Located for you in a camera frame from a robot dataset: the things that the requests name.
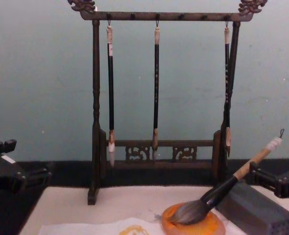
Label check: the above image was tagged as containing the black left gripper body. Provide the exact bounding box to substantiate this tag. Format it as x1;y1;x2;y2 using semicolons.
0;148;28;194

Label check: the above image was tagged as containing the black brush with brown ferrule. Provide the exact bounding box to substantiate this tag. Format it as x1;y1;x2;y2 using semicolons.
151;19;161;162

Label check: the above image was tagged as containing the dark wooden brush rack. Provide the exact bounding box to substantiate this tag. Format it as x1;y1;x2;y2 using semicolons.
67;0;269;206

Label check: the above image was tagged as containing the black brush with white collar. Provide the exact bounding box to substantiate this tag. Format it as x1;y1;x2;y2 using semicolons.
106;19;117;168

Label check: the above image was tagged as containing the dark grey rectangular block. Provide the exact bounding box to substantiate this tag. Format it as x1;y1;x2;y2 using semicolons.
215;180;289;235

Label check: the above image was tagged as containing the black brush with dark tip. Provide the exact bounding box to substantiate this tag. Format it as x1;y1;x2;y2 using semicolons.
223;21;233;158

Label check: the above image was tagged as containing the beige felt mat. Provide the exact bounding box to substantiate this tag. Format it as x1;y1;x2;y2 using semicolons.
19;185;289;235

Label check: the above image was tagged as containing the large brush with tan handle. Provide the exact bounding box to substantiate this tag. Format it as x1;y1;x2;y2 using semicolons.
170;128;286;226

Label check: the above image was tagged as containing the orange ink dish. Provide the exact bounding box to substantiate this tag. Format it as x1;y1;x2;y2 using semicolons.
160;201;227;235

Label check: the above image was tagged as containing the white paper with yellow stain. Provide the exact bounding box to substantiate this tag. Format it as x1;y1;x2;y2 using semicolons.
38;216;235;235

